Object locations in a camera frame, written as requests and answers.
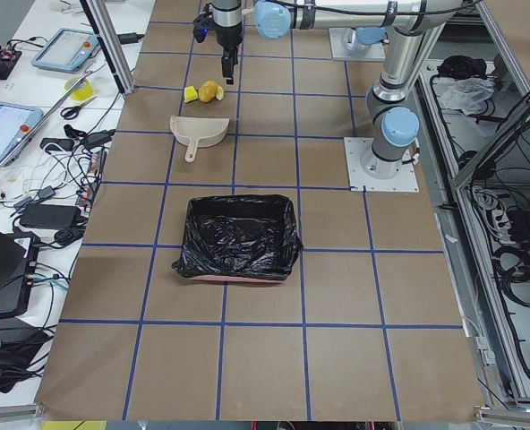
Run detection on blue teach pendant near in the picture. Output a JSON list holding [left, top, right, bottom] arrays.
[[0, 102, 43, 160]]

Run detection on white crumpled cloth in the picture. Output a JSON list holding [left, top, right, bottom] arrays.
[[439, 78, 495, 115]]

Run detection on black handled scissors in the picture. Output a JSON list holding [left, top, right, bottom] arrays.
[[60, 96, 97, 121]]

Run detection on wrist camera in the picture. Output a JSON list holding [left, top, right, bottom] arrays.
[[192, 13, 212, 43]]

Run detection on blue teach pendant far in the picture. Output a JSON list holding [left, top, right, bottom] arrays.
[[30, 28, 100, 73]]

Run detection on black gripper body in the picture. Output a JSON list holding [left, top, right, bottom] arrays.
[[215, 24, 242, 50]]

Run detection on black power adapter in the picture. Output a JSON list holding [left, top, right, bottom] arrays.
[[19, 203, 81, 229]]

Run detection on beige plastic dustpan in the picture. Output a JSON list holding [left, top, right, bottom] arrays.
[[169, 116, 230, 163]]

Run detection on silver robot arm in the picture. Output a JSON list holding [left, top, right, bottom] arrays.
[[253, 1, 463, 173]]

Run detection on yellow tape roll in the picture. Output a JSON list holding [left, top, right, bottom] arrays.
[[64, 77, 94, 101]]

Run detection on aluminium frame post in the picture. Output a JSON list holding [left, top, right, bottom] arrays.
[[80, 0, 135, 95]]

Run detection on blue teach pendant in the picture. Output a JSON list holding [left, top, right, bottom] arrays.
[[30, 28, 100, 73], [0, 102, 43, 160]]

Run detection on bin with black bag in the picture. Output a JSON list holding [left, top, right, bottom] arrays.
[[172, 194, 303, 283]]

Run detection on yellow sponge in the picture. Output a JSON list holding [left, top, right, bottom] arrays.
[[184, 86, 199, 103]]

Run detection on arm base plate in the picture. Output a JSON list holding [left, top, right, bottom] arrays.
[[344, 137, 419, 193], [329, 27, 386, 63]]

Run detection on black laptop computer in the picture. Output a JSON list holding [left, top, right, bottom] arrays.
[[0, 232, 40, 318]]

